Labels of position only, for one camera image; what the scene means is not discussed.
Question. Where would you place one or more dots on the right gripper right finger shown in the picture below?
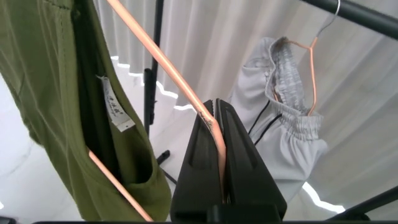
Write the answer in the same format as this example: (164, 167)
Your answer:
(252, 186)

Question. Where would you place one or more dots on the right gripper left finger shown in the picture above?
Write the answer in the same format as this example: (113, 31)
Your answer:
(196, 174)

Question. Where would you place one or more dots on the pale grey shorts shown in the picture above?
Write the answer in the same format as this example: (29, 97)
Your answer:
(289, 149)

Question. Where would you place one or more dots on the pink clothes hanger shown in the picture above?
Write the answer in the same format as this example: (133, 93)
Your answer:
(313, 77)
(161, 59)

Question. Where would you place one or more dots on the green garment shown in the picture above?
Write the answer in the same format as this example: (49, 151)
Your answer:
(40, 77)

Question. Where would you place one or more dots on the black clothes rack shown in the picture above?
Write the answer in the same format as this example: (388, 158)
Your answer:
(367, 15)

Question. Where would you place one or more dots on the white curtain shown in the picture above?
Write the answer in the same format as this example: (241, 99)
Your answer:
(211, 40)

